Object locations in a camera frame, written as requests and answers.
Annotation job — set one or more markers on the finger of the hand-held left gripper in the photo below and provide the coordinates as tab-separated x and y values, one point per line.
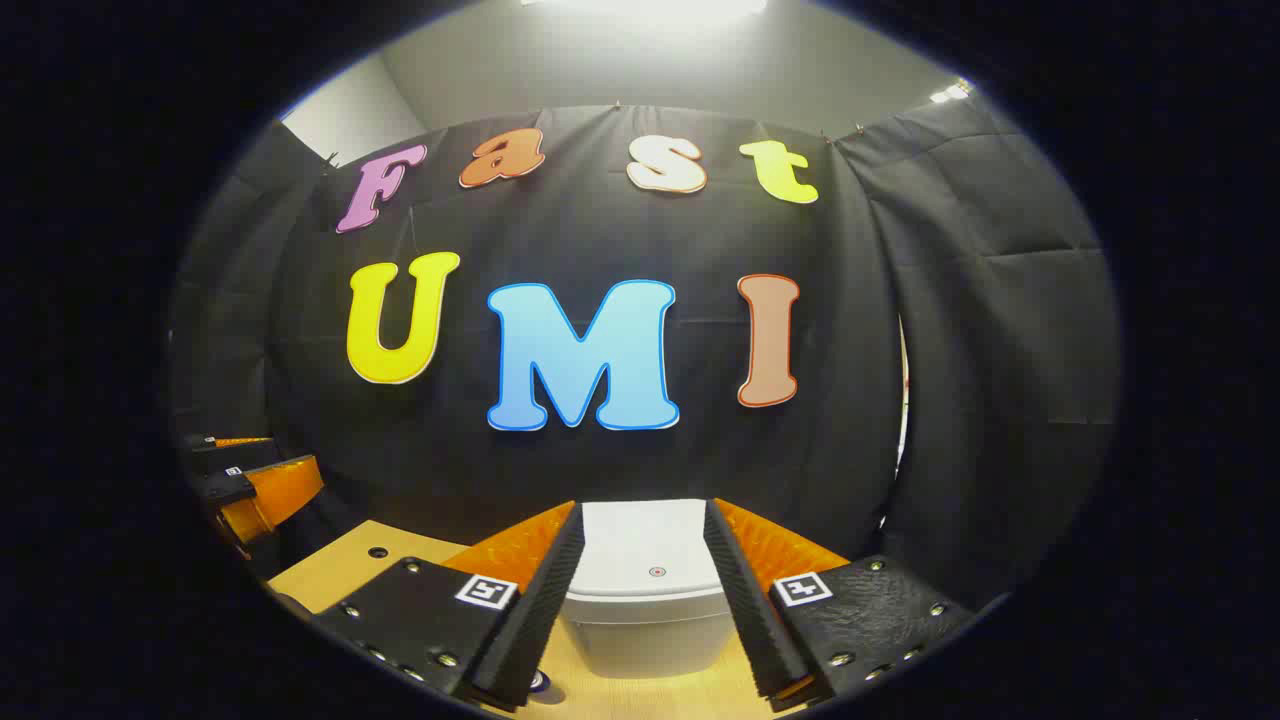
285	490
235	457

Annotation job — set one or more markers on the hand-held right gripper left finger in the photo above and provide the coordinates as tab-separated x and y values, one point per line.
545	600

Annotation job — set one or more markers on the wooden desktop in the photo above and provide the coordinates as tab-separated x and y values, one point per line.
330	575

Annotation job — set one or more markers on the white desktop garbage bin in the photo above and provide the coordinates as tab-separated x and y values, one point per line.
645	540

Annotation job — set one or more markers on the black backdrop cloth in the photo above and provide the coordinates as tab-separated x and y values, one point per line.
600	230

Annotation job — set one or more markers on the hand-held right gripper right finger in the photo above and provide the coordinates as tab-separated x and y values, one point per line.
745	600

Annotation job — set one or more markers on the ceiling light panel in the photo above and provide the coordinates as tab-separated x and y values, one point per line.
640	5
950	92

